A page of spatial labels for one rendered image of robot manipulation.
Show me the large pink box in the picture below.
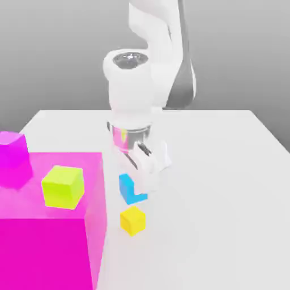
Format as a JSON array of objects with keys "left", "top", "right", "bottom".
[{"left": 0, "top": 152, "right": 108, "bottom": 290}]

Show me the small lime green cube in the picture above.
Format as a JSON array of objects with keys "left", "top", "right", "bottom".
[{"left": 41, "top": 165, "right": 85, "bottom": 211}]

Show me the small blue cube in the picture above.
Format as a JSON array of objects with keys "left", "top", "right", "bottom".
[{"left": 118, "top": 173, "right": 148, "bottom": 205}]

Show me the small magenta cube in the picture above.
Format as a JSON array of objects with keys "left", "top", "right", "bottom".
[{"left": 0, "top": 131, "right": 33, "bottom": 190}]

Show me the small yellow cube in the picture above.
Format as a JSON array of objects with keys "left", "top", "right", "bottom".
[{"left": 120, "top": 206, "right": 146, "bottom": 237}]

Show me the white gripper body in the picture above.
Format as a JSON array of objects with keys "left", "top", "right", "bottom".
[{"left": 118, "top": 147, "right": 162, "bottom": 193}]

